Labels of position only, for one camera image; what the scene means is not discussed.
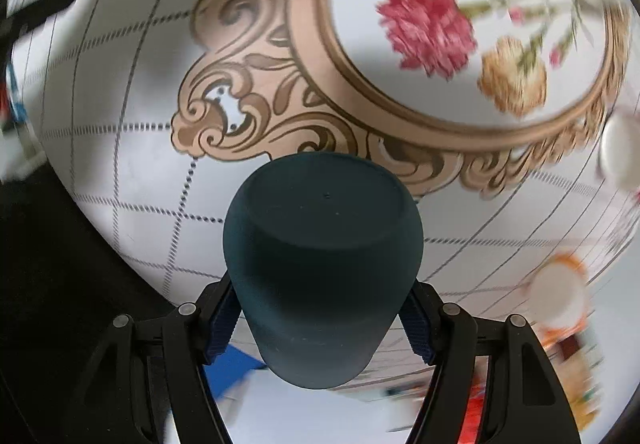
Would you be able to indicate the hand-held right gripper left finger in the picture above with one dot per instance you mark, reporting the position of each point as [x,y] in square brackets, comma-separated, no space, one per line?
[220,329]

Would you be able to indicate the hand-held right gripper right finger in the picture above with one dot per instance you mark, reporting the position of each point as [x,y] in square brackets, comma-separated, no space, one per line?
[419,329]

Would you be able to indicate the dark teal cup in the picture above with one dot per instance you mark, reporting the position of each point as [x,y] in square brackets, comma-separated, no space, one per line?
[320,264]

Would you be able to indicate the orange and white cup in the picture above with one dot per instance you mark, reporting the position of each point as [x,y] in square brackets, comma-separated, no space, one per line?
[560,294]

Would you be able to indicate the floral printed tablecloth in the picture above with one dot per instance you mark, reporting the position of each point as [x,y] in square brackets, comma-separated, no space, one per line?
[210,63]

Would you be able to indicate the black bar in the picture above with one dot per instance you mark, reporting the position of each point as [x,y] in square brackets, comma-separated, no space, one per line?
[37,11]

